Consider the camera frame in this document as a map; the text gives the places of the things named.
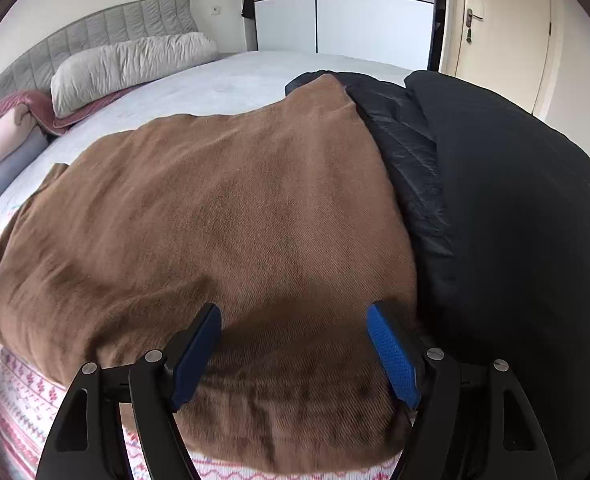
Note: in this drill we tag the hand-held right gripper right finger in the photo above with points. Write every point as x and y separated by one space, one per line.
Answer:
392 355

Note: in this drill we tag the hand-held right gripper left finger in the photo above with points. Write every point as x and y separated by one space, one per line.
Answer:
197 355

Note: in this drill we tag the brown coat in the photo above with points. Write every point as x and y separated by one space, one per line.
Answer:
225 210

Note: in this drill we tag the blue pillow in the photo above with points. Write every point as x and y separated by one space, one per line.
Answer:
0 180

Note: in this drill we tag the patterned striped blanket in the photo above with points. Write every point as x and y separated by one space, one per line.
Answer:
15 400

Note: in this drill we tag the black coat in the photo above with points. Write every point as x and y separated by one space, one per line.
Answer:
515 210

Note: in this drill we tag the mauve blanket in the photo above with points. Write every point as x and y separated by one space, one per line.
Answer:
30 105

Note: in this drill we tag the black quilted jacket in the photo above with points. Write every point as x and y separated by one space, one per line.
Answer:
405 150

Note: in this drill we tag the bed with grey sheet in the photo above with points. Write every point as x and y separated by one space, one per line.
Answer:
200 90

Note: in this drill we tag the grey quilt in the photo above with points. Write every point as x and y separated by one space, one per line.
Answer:
125 65

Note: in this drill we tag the grey padded headboard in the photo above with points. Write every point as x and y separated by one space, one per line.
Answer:
100 25

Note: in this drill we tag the cream door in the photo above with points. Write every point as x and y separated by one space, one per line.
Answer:
500 35

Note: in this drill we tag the white and taupe wardrobe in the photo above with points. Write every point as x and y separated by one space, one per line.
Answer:
350 20

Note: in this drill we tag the dark hanging garment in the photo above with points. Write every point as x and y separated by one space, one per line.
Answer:
248 5

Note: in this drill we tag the white wall socket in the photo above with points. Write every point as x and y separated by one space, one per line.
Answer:
216 10

